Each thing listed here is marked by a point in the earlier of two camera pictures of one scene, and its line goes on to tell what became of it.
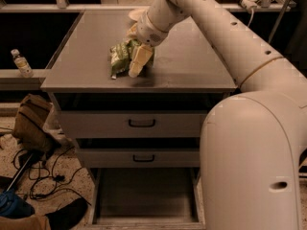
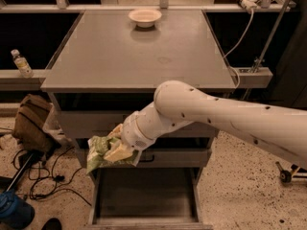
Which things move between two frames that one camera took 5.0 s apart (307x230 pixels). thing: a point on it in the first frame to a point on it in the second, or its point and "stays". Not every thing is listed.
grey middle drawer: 139,157 stays
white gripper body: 148,31 to 131,134
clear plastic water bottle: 22,63 stays
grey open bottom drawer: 146,198 stays
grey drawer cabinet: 140,136 stays
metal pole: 280,16 stays
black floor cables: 44,181 stays
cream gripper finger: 142,56 to 118,150
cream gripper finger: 132,33 to 116,132
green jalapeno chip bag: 120,55 to 97,147
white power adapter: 250,2 stays
